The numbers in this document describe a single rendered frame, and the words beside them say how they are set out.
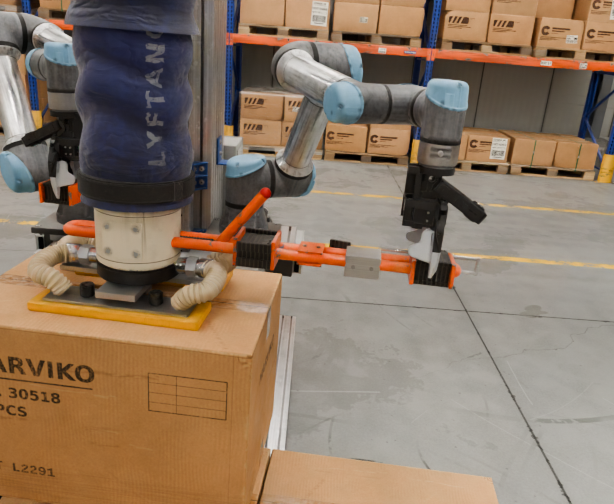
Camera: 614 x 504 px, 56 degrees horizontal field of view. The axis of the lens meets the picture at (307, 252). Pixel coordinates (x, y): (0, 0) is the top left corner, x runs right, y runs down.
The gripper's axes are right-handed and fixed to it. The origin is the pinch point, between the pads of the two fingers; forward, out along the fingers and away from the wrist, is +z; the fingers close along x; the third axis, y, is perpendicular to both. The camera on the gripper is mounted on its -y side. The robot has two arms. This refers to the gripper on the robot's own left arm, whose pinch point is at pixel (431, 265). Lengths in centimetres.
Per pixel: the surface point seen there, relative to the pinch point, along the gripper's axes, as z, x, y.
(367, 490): 66, -9, 5
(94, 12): -42, 11, 63
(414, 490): 66, -11, -7
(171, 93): -29, 5, 51
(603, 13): -98, -750, -275
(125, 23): -40, 11, 57
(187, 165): -16, 2, 49
